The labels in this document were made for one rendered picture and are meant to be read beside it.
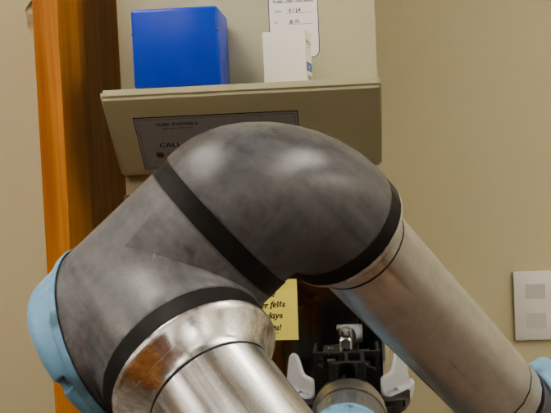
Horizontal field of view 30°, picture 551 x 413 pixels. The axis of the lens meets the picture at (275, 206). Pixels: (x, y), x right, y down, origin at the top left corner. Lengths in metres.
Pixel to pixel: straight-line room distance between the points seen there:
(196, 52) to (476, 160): 0.68
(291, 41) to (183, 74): 0.13
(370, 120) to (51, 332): 0.62
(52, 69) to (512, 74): 0.81
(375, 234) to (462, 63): 1.04
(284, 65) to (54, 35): 0.27
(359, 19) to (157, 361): 0.75
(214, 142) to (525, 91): 1.12
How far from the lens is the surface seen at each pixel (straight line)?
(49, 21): 1.24
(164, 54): 1.19
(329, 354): 1.10
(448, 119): 1.72
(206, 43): 1.18
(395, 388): 1.19
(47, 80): 1.24
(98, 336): 0.65
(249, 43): 1.29
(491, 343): 0.84
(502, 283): 1.74
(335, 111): 1.19
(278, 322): 1.28
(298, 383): 1.19
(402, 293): 0.75
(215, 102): 1.18
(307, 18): 1.29
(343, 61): 1.28
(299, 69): 1.20
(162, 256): 0.65
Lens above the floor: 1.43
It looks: 3 degrees down
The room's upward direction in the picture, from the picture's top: 3 degrees counter-clockwise
